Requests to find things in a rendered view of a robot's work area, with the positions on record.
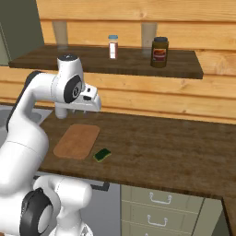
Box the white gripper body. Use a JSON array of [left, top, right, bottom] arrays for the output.
[[70, 91, 102, 113]]

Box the brown wooden cutting board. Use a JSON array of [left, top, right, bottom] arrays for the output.
[[53, 124, 101, 161]]

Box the green and yellow sponge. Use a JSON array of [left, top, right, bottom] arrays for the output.
[[92, 147, 112, 163]]

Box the grey metal sink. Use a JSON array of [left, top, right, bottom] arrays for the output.
[[0, 104, 53, 139]]

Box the spice jar with blue lid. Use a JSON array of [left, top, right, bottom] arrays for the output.
[[107, 34, 120, 61]]

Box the dark brown jar, black lid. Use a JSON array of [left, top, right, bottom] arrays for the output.
[[149, 36, 170, 69]]

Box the beige drawer front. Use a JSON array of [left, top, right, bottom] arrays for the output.
[[121, 219, 193, 236], [121, 200, 201, 236], [121, 183, 206, 214]]

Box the olive green tall cupboard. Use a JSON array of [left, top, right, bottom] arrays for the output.
[[0, 0, 46, 66]]

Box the grey dishwasher door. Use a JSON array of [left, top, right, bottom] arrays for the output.
[[32, 174, 123, 236]]

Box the beige cupboard door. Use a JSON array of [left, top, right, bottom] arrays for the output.
[[191, 197, 224, 236]]

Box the dark wooden wall shelf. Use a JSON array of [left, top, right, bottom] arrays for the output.
[[7, 43, 205, 80]]

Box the black dishwasher handle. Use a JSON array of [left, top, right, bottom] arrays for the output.
[[32, 174, 111, 193]]

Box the silver drawer handle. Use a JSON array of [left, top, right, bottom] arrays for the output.
[[148, 192, 173, 206], [146, 214, 169, 228]]

